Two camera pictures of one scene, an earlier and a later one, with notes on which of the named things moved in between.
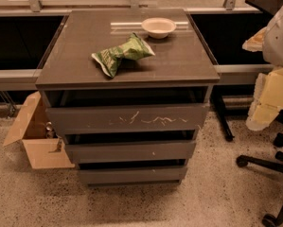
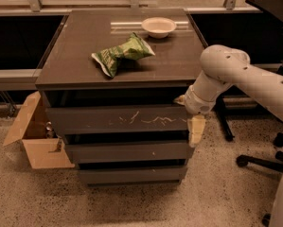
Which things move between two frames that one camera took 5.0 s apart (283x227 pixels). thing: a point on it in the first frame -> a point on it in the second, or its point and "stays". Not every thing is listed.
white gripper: [279, 42] -> [195, 104]
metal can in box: [49, 130] stays
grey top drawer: [123, 119] stays
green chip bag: [109, 59] stays
